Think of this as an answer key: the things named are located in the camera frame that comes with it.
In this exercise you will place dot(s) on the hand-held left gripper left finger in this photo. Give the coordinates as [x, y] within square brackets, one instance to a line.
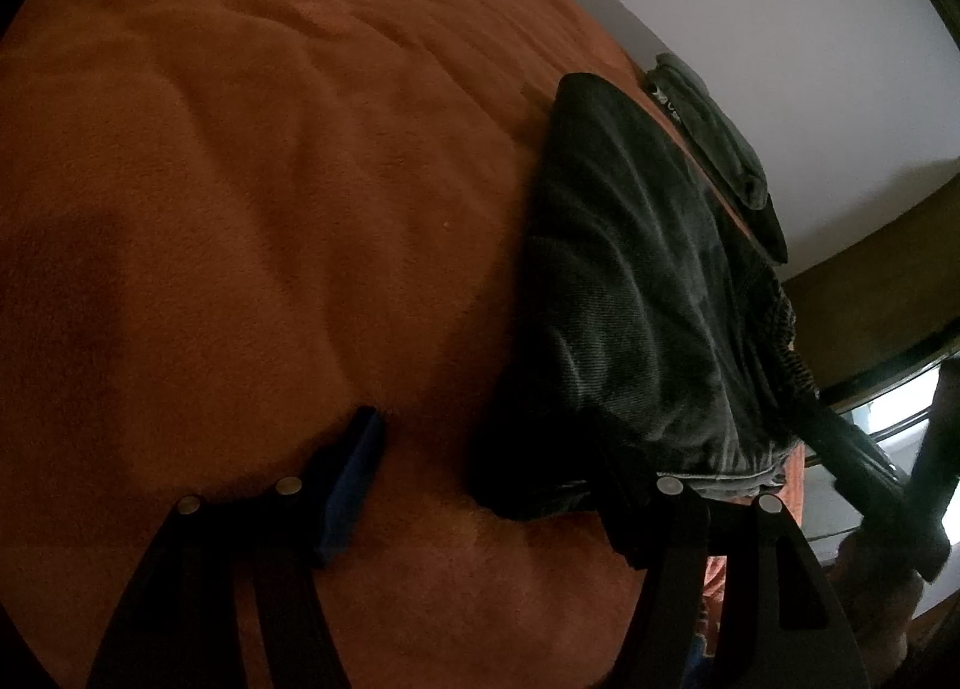
[352, 494]

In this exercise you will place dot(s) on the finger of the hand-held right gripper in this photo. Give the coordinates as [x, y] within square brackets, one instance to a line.
[851, 464]
[937, 464]

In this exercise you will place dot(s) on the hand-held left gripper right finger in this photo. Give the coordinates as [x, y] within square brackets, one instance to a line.
[630, 524]

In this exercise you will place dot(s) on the dark denim jeans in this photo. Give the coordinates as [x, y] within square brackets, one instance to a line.
[637, 284]

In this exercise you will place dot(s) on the person's right hand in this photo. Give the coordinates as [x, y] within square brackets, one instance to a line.
[877, 599]

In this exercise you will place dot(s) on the brown wooden panel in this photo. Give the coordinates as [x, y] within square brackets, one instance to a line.
[885, 269]

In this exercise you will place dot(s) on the orange fleece blanket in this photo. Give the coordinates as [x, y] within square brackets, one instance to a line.
[262, 209]

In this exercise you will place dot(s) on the folded grey-green garment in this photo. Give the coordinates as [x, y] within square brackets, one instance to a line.
[720, 141]

